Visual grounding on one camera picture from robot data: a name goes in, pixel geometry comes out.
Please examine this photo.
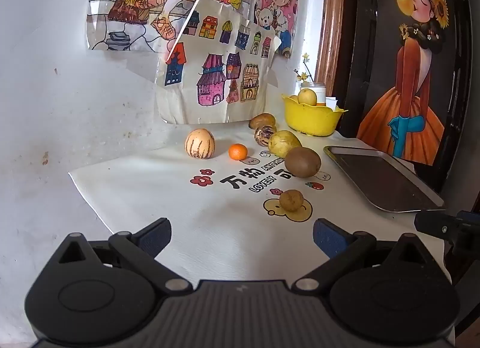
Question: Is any brown spotted pepino melon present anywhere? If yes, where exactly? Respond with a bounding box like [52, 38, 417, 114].
[249, 113, 277, 131]

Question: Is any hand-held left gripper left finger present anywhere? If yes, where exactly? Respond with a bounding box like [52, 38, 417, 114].
[56, 218, 194, 293]

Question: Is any small round brown longan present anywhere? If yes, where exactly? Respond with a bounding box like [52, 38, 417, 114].
[279, 189, 304, 213]

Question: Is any metal tray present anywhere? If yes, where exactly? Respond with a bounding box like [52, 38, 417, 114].
[323, 145, 447, 214]

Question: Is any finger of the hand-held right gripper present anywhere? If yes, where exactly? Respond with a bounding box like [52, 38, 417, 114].
[414, 211, 457, 240]

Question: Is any girl in orange dress poster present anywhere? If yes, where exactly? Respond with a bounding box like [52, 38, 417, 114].
[355, 0, 451, 167]

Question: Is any yellow plastic bowl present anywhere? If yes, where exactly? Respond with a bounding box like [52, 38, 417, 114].
[282, 94, 349, 137]

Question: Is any brown kiwi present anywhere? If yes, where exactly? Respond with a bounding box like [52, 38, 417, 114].
[284, 147, 322, 178]

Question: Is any cream striped pepino melon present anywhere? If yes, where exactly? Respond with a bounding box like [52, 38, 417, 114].
[185, 128, 216, 159]

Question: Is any mandarin orange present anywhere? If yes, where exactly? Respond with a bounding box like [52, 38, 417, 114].
[228, 143, 248, 161]

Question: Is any coloured houses drawing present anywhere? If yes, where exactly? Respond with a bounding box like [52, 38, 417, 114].
[155, 0, 280, 124]

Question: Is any wooden door frame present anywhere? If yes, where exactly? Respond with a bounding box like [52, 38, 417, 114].
[315, 0, 347, 98]

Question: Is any purple striped pepino melon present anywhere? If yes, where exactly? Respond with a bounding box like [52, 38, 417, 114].
[254, 126, 277, 147]

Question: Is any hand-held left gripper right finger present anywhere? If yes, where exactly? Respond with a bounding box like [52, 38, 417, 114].
[292, 218, 432, 293]

